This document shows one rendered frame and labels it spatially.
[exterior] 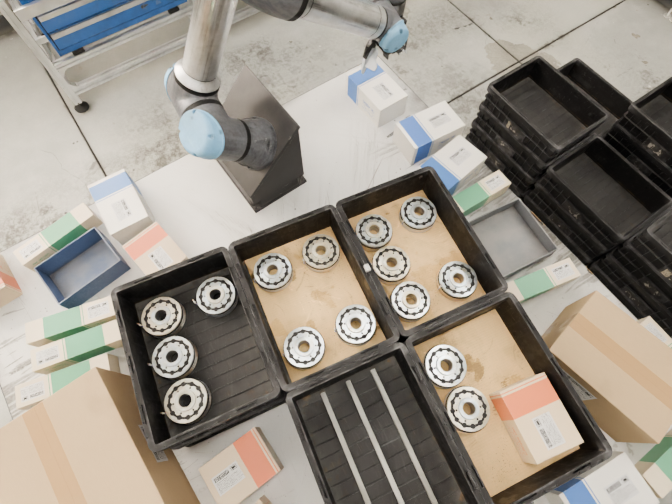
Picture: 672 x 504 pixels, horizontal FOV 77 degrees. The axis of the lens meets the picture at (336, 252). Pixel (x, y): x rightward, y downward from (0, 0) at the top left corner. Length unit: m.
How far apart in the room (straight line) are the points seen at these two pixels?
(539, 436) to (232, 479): 0.71
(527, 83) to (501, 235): 0.93
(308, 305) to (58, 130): 2.11
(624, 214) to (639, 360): 0.93
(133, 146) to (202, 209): 1.25
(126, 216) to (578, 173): 1.77
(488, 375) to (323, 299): 0.46
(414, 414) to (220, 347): 0.51
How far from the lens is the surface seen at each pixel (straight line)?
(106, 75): 2.84
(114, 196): 1.47
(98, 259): 1.49
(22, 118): 3.08
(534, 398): 1.11
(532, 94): 2.14
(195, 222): 1.43
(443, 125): 1.50
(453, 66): 2.88
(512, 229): 1.46
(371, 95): 1.55
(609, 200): 2.11
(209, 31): 1.08
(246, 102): 1.35
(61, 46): 2.73
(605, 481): 1.30
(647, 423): 1.28
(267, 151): 1.23
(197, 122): 1.14
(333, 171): 1.46
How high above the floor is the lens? 1.91
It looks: 67 degrees down
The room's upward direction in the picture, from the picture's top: straight up
